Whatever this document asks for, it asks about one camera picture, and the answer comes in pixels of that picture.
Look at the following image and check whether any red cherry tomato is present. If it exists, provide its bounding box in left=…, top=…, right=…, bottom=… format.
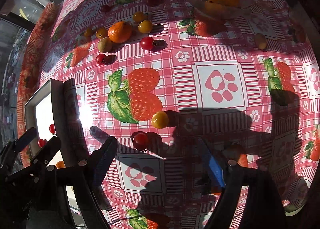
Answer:
left=139, top=36, right=155, bottom=51
left=133, top=133, right=150, bottom=150
left=49, top=123, right=56, bottom=134
left=96, top=53, right=107, bottom=65
left=38, top=139, right=48, bottom=148

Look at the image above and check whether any yellow cherry tomato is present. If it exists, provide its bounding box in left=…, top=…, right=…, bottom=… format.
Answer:
left=151, top=111, right=169, bottom=129

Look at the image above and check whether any orange mandarin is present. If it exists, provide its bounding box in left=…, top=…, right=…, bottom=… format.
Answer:
left=55, top=160, right=66, bottom=169
left=108, top=21, right=132, bottom=44

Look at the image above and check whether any white square tray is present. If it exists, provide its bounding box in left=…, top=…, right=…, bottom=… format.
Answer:
left=24, top=78, right=88, bottom=167

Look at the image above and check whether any red cherry tomato bottom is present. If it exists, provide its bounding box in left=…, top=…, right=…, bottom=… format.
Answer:
left=133, top=133, right=150, bottom=150

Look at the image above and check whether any red strawberry print tablecloth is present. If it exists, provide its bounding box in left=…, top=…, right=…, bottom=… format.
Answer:
left=17, top=0, right=319, bottom=228

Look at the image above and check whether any upper tan longan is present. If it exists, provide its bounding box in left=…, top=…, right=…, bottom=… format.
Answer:
left=98, top=37, right=113, bottom=53

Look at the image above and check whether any yellow tomato far left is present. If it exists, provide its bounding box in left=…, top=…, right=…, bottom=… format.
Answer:
left=84, top=27, right=94, bottom=37

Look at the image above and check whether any yellow tomato beside longan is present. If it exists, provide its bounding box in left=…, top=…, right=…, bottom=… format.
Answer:
left=95, top=27, right=108, bottom=39

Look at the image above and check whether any tan longan right edge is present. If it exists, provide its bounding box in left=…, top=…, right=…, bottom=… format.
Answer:
left=254, top=33, right=267, bottom=50

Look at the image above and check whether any yellow tomato right of mandarin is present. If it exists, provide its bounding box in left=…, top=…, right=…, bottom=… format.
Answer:
left=138, top=20, right=153, bottom=33

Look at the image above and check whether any dark red grape left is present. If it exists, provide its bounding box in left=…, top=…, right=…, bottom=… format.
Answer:
left=100, top=4, right=111, bottom=13

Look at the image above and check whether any dark red grape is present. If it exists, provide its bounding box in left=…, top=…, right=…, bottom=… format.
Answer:
left=145, top=0, right=158, bottom=7
left=100, top=4, right=111, bottom=13

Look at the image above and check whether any yellow tomato above mandarin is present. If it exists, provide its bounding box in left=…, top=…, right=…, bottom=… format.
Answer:
left=132, top=11, right=146, bottom=24

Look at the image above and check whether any dark red grape right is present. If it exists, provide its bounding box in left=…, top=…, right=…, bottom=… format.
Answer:
left=145, top=0, right=158, bottom=7

